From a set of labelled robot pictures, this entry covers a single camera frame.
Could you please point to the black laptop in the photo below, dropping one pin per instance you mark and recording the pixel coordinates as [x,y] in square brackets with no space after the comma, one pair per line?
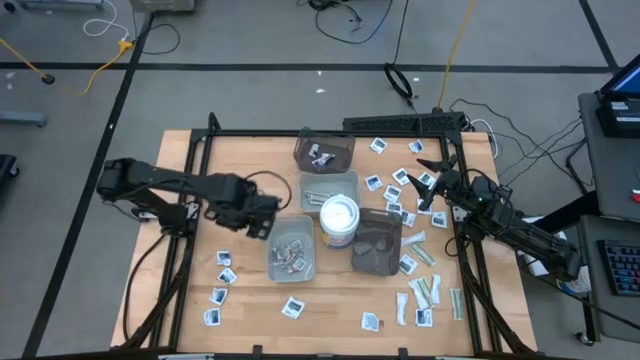
[622,107]

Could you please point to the wipes tub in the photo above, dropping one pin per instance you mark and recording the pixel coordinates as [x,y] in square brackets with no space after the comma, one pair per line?
[580,287]

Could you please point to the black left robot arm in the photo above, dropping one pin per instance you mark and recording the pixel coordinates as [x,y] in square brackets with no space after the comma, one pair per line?
[165,180]

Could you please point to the grey desk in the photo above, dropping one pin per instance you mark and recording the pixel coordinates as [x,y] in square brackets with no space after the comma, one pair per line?
[615,315]

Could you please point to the Lysol disinfecting wipes canister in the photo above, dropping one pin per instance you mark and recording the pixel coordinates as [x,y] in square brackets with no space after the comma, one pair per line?
[340,220]

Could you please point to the white bandage wrapper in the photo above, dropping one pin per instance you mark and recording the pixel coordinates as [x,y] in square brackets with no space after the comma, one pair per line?
[402,308]
[413,238]
[415,289]
[436,289]

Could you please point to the black floor puck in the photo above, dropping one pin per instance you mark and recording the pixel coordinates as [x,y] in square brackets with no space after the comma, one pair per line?
[48,78]

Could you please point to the dark translucent plastic bin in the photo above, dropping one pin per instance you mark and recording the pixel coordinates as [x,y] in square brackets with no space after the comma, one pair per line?
[342,162]
[375,262]

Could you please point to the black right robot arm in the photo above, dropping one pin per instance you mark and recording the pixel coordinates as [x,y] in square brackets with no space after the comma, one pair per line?
[525,235]

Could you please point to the grey cart top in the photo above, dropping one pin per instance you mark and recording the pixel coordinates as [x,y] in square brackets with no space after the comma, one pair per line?
[610,175]

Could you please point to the black keyboard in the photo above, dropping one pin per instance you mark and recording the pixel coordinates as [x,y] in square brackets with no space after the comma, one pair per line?
[622,267]

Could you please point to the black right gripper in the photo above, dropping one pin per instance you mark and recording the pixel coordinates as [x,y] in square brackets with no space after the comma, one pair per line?
[450,187]

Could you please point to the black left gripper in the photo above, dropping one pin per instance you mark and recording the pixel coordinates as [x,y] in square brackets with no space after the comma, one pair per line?
[260,210]

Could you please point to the small grey-white sachet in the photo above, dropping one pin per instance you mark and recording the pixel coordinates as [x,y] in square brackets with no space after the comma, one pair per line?
[279,252]
[299,264]
[295,246]
[285,265]

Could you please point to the black desk leg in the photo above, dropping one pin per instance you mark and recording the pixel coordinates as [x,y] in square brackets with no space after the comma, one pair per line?
[565,215]

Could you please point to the light grey plastic bin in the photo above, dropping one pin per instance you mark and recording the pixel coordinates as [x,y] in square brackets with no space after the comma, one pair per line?
[280,227]
[345,185]

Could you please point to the grey equipment rail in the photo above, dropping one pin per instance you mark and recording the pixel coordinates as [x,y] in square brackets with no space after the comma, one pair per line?
[60,4]

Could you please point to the small red object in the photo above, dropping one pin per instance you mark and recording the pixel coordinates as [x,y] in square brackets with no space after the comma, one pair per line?
[636,196]

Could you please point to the blue-print antiseptic wipe packet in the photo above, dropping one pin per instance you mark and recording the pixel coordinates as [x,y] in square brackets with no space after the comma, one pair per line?
[373,182]
[408,264]
[212,316]
[218,296]
[408,218]
[394,207]
[224,258]
[439,219]
[370,321]
[293,307]
[416,146]
[428,180]
[401,176]
[227,275]
[392,193]
[426,212]
[378,145]
[314,149]
[424,317]
[324,160]

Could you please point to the grey metal bar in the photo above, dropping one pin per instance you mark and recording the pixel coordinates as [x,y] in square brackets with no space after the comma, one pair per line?
[22,118]

